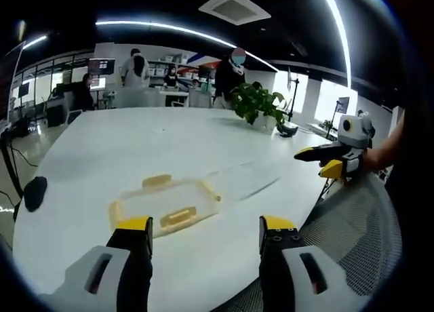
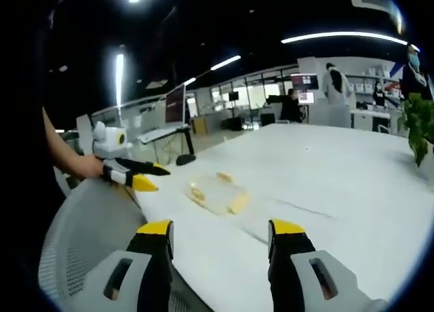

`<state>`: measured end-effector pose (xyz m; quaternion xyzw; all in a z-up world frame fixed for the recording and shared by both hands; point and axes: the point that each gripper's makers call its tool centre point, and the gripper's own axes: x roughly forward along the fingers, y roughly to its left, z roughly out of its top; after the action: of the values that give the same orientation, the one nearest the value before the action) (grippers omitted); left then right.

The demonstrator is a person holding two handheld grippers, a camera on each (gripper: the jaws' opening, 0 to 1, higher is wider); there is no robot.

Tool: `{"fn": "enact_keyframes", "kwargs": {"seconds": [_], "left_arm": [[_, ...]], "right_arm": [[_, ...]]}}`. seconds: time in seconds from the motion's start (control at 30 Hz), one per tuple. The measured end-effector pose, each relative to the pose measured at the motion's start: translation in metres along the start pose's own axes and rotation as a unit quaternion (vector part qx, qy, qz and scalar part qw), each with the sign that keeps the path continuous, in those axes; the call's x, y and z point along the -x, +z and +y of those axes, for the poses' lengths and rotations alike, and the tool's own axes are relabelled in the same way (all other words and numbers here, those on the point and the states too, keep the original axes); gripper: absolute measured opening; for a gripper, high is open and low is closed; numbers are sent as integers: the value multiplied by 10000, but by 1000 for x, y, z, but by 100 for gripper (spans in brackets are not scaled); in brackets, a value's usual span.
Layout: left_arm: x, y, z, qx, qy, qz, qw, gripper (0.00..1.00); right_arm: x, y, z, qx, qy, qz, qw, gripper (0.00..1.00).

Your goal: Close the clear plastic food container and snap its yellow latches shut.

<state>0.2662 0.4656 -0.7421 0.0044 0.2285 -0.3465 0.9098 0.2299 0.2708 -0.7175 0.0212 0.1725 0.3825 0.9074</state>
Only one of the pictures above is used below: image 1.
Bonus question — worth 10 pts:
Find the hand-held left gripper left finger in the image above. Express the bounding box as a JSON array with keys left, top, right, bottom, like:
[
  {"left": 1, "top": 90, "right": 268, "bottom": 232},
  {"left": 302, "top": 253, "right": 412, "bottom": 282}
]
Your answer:
[{"left": 37, "top": 216, "right": 154, "bottom": 312}]

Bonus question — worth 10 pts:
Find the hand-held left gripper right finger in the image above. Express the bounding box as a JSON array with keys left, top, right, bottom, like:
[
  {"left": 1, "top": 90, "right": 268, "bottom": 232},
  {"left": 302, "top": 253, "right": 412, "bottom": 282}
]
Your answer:
[{"left": 258, "top": 215, "right": 371, "bottom": 312}]

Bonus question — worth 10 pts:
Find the black stand with panel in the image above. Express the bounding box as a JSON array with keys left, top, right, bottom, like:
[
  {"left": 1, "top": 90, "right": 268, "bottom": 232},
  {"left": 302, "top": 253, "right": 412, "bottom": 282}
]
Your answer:
[{"left": 325, "top": 96, "right": 351, "bottom": 140}]

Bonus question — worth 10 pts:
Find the dark bowl-shaped object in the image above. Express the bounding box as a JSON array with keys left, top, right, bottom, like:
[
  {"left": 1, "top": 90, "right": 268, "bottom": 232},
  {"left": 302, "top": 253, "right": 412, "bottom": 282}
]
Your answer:
[{"left": 276, "top": 121, "right": 300, "bottom": 138}]

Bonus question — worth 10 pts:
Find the grey mesh office chair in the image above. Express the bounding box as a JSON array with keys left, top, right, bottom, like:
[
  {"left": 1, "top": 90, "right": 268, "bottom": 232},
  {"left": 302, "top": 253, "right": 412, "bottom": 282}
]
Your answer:
[{"left": 220, "top": 171, "right": 403, "bottom": 312}]

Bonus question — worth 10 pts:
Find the black tripod stand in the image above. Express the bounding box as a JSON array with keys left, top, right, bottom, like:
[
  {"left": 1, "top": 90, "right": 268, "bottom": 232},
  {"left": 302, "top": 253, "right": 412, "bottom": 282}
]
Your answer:
[{"left": 287, "top": 66, "right": 302, "bottom": 120}]

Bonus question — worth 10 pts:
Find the green potted plant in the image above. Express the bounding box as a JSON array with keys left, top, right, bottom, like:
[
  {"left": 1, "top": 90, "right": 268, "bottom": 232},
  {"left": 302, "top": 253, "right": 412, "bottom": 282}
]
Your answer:
[{"left": 231, "top": 82, "right": 290, "bottom": 132}]

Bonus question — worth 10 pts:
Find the clear lid with yellow clips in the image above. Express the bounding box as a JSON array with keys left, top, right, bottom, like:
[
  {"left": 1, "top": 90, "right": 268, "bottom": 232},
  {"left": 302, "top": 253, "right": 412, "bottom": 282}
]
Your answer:
[{"left": 107, "top": 173, "right": 224, "bottom": 240}]

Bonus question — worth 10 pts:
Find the black rounded object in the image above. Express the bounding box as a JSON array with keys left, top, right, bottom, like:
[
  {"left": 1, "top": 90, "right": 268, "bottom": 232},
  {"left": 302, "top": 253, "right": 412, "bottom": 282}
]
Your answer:
[{"left": 24, "top": 176, "right": 49, "bottom": 213}]

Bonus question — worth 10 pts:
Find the long ceiling light strip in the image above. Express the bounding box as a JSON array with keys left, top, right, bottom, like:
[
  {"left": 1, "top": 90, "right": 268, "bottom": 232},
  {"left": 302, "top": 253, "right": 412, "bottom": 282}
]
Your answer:
[
  {"left": 317, "top": 0, "right": 353, "bottom": 86},
  {"left": 95, "top": 19, "right": 279, "bottom": 73}
]

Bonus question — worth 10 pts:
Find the ceiling air vent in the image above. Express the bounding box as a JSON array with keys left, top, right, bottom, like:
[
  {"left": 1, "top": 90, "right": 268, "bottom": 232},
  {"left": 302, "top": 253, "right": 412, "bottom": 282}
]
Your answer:
[{"left": 197, "top": 0, "right": 273, "bottom": 26}]

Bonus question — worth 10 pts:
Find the short ceiling light strip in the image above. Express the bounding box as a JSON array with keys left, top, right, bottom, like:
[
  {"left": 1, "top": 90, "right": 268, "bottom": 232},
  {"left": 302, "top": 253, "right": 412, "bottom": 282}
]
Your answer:
[{"left": 22, "top": 35, "right": 49, "bottom": 51}]

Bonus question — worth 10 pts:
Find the dark wall monitor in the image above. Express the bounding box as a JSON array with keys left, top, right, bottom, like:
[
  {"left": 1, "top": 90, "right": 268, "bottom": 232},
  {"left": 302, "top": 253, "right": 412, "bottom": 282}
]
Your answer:
[{"left": 87, "top": 58, "right": 117, "bottom": 76}]

